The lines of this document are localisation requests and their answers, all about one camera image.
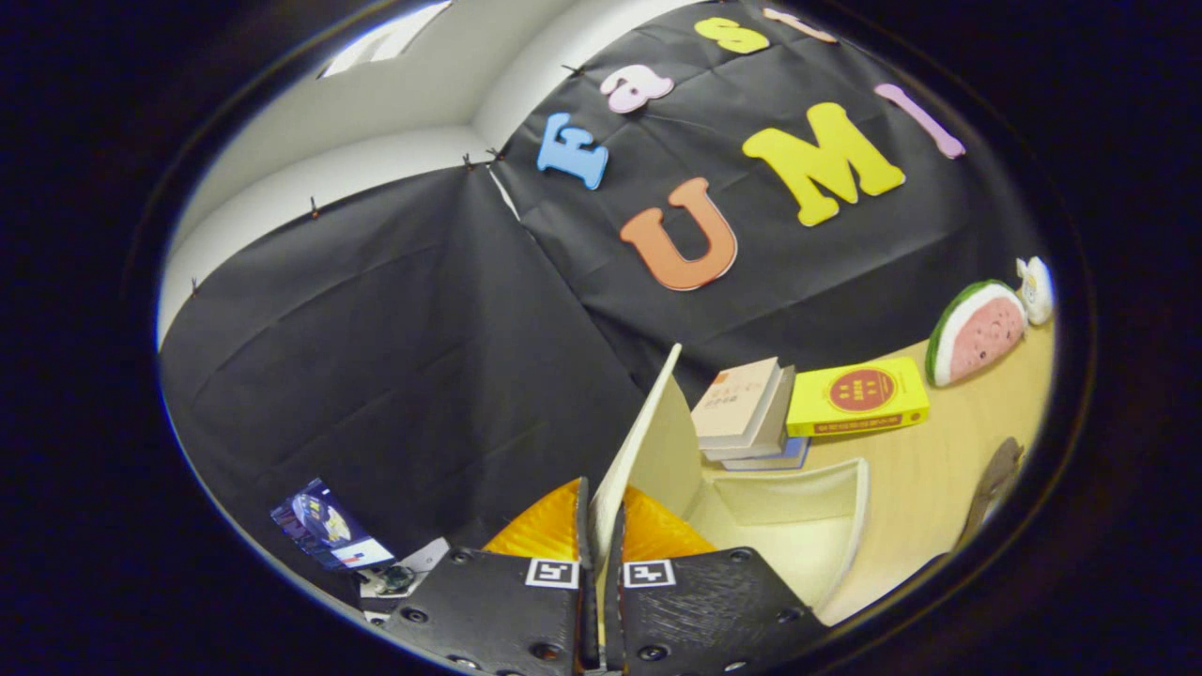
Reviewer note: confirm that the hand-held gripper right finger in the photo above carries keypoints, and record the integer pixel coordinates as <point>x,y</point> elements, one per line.
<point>612,601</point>

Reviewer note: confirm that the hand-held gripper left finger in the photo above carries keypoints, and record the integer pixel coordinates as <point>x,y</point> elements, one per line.
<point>583,540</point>

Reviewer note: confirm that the beige fabric storage box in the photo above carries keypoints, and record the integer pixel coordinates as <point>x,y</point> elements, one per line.
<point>779,526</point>

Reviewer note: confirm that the brown fuzzy shoe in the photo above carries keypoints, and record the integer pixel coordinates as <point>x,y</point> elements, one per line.
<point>1000,469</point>

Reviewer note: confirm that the small white object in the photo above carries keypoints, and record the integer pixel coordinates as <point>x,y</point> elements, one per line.
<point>418,563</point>

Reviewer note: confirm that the blue book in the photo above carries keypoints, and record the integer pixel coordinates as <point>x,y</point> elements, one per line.
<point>787,460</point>

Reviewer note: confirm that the grey book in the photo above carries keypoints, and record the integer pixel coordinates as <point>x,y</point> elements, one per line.
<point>778,422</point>

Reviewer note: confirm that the blue printed card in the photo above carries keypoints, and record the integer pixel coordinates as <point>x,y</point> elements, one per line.
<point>324,526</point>

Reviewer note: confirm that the black backdrop cloth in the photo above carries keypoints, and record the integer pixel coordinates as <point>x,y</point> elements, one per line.
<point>394,357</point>

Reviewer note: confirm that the yellow book with red circle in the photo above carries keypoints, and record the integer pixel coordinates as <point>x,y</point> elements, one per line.
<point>901,399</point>

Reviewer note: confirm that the watermelon slice plush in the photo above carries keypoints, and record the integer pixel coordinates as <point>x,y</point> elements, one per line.
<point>977,333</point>

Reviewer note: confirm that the white plush toy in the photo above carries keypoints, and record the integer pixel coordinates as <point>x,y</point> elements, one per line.
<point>1037,291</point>

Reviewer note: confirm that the long ceiling light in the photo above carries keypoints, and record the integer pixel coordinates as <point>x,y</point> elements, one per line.
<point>385,39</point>

